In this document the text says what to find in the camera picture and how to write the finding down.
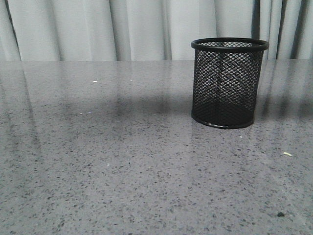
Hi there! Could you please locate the black mesh pen holder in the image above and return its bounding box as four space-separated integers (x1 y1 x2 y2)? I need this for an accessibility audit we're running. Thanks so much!
191 37 269 129

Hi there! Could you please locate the grey pleated curtain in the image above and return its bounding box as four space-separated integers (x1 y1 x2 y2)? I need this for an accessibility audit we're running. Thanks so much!
0 0 313 61

